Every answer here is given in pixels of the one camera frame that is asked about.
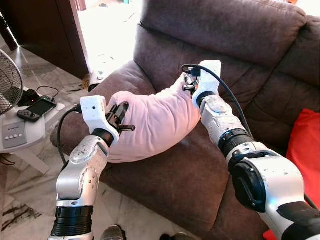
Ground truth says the grey electric fan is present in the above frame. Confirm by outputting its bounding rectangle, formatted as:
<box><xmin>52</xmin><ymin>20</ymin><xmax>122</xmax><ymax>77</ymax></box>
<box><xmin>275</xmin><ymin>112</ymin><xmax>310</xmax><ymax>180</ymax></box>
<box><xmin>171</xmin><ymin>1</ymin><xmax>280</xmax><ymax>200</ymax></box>
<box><xmin>0</xmin><ymin>48</ymin><xmax>25</xmax><ymax>117</ymax></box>

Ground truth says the red cushion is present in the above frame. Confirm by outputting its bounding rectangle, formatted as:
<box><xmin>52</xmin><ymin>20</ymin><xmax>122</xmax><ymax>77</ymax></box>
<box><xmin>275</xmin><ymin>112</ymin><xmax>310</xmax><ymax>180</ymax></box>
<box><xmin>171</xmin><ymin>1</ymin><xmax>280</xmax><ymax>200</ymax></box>
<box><xmin>262</xmin><ymin>108</ymin><xmax>320</xmax><ymax>240</ymax></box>

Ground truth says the black handheld game console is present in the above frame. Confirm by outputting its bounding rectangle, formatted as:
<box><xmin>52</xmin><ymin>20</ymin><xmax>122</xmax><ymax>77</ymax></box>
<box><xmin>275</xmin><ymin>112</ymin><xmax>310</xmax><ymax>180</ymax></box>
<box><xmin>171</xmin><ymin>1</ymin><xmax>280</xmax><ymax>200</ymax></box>
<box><xmin>17</xmin><ymin>98</ymin><xmax>57</xmax><ymax>123</ymax></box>

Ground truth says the dark brown fabric sofa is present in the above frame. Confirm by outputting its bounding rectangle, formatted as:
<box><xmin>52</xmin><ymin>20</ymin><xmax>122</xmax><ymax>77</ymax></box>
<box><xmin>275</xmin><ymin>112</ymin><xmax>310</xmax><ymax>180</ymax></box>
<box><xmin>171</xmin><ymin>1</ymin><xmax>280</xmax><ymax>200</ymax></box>
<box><xmin>50</xmin><ymin>0</ymin><xmax>320</xmax><ymax>240</ymax></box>

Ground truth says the white side table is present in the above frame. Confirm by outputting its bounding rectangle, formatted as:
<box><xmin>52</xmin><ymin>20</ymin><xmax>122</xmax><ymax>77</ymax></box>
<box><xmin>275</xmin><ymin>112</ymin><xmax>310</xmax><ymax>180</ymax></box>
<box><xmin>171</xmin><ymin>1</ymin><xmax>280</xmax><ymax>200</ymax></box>
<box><xmin>0</xmin><ymin>102</ymin><xmax>66</xmax><ymax>173</ymax></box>

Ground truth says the dark wooden cabinet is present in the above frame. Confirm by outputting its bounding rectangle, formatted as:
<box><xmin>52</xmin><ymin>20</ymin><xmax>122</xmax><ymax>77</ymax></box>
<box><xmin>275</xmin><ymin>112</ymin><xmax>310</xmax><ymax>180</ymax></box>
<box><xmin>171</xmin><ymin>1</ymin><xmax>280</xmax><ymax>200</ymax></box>
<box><xmin>0</xmin><ymin>0</ymin><xmax>91</xmax><ymax>80</ymax></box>

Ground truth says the dark right robot foot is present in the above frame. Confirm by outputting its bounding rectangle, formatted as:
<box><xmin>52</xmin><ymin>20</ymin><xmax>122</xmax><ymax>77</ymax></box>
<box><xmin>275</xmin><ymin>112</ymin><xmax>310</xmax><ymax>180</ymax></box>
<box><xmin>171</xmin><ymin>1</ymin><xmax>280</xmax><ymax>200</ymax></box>
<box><xmin>160</xmin><ymin>232</ymin><xmax>196</xmax><ymax>240</ymax></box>

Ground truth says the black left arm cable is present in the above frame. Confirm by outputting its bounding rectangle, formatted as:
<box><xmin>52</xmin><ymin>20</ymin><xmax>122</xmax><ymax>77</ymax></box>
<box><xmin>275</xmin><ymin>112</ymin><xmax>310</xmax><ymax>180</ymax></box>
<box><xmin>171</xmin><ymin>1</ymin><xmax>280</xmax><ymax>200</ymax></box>
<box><xmin>56</xmin><ymin>105</ymin><xmax>83</xmax><ymax>168</ymax></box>

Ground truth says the dark left robot foot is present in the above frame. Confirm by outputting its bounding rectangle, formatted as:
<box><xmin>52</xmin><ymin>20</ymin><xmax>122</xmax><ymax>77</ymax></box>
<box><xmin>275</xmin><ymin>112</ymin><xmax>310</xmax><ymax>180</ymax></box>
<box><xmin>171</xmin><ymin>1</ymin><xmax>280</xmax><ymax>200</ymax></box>
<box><xmin>100</xmin><ymin>225</ymin><xmax>127</xmax><ymax>240</ymax></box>

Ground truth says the pink pillow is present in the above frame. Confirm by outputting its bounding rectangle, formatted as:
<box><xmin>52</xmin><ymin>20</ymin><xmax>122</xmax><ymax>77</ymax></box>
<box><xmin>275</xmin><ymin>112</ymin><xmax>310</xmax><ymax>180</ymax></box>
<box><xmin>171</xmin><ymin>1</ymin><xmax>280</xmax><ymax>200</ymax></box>
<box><xmin>106</xmin><ymin>75</ymin><xmax>202</xmax><ymax>164</ymax></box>

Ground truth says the black charger with cable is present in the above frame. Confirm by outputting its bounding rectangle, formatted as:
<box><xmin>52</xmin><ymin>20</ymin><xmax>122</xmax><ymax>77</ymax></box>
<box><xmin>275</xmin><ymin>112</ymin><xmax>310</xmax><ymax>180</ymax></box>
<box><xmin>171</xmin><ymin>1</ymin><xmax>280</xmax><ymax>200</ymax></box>
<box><xmin>20</xmin><ymin>86</ymin><xmax>60</xmax><ymax>106</ymax></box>

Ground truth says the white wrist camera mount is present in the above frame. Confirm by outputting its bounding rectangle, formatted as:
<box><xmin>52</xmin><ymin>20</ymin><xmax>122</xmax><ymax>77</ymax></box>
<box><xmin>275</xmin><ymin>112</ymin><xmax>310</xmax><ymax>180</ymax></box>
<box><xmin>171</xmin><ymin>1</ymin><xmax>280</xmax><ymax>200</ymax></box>
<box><xmin>192</xmin><ymin>60</ymin><xmax>222</xmax><ymax>108</ymax></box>
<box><xmin>80</xmin><ymin>95</ymin><xmax>121</xmax><ymax>146</ymax></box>

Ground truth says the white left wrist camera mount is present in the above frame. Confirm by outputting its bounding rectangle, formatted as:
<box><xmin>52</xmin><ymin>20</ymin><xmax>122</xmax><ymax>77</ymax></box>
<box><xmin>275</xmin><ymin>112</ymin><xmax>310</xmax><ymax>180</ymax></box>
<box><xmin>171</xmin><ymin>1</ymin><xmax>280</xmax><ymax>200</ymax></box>
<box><xmin>80</xmin><ymin>95</ymin><xmax>121</xmax><ymax>146</ymax></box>

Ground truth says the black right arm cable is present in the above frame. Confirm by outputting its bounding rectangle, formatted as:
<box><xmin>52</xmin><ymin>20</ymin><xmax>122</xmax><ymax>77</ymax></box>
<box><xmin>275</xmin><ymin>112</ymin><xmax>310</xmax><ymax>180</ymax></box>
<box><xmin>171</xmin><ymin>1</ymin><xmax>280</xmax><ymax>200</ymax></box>
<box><xmin>181</xmin><ymin>64</ymin><xmax>253</xmax><ymax>137</ymax></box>

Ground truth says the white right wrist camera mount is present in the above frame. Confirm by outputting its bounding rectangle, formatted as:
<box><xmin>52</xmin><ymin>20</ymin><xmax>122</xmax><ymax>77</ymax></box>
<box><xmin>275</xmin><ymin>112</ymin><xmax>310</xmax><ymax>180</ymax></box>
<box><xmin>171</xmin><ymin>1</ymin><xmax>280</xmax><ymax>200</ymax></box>
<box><xmin>192</xmin><ymin>60</ymin><xmax>222</xmax><ymax>108</ymax></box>

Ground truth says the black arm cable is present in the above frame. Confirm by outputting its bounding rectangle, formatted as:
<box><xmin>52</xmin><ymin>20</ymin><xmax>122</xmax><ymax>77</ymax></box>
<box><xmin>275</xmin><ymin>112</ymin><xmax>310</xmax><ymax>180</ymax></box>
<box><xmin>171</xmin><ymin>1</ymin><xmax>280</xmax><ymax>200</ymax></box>
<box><xmin>181</xmin><ymin>64</ymin><xmax>253</xmax><ymax>137</ymax></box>
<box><xmin>56</xmin><ymin>105</ymin><xmax>83</xmax><ymax>168</ymax></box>

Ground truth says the dark robot foot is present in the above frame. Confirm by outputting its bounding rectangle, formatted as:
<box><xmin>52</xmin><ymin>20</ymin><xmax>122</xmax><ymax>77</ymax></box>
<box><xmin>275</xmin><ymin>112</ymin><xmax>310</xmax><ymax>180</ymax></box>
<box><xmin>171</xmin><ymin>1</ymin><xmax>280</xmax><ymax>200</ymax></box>
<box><xmin>100</xmin><ymin>225</ymin><xmax>127</xmax><ymax>240</ymax></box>
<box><xmin>160</xmin><ymin>232</ymin><xmax>196</xmax><ymax>240</ymax></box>

